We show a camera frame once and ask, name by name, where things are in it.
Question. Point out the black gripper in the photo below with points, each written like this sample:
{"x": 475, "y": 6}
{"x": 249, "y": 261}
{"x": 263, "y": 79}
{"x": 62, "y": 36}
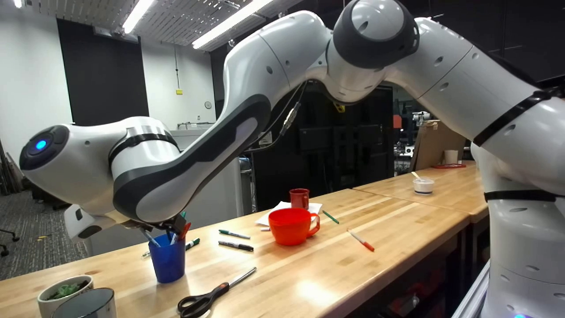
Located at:
{"x": 173, "y": 225}

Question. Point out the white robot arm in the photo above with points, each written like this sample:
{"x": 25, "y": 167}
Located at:
{"x": 132, "y": 170}

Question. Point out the red marker in cup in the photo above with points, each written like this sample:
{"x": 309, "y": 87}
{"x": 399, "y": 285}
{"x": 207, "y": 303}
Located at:
{"x": 184, "y": 230}

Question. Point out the marker behind blue cup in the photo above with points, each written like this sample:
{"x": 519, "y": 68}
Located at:
{"x": 191, "y": 245}

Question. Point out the light blue pen in cup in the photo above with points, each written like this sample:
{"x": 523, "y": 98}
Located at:
{"x": 150, "y": 239}

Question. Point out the blue plastic cup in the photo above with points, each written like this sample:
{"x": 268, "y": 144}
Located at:
{"x": 170, "y": 259}

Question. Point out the green capped marker on table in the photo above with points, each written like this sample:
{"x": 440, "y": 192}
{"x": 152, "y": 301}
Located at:
{"x": 231, "y": 234}

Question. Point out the black marker on table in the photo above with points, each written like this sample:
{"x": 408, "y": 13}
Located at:
{"x": 237, "y": 246}

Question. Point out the large orange-red cup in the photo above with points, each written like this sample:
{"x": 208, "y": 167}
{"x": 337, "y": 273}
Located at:
{"x": 293, "y": 229}

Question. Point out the white paper cup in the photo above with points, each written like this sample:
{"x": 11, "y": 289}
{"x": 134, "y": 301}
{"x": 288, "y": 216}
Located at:
{"x": 450, "y": 158}

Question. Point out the small dark red mug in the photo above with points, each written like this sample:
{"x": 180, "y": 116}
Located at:
{"x": 298, "y": 199}

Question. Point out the white pot with plant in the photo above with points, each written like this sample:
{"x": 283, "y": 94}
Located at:
{"x": 51, "y": 298}

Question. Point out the white paper sheet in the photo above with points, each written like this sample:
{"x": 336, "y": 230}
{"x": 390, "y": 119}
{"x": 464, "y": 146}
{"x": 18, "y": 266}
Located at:
{"x": 284, "y": 208}

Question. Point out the large black panel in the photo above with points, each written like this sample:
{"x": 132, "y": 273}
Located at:
{"x": 328, "y": 147}

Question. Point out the red and white pen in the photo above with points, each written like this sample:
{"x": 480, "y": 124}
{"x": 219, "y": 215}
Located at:
{"x": 364, "y": 243}

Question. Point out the small white bowl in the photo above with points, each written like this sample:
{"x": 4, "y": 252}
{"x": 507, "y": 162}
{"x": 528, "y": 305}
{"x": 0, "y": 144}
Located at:
{"x": 422, "y": 185}

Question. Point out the cardboard box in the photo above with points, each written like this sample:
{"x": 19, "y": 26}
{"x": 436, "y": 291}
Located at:
{"x": 433, "y": 140}

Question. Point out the black handled scissors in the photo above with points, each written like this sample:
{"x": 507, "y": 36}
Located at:
{"x": 194, "y": 306}

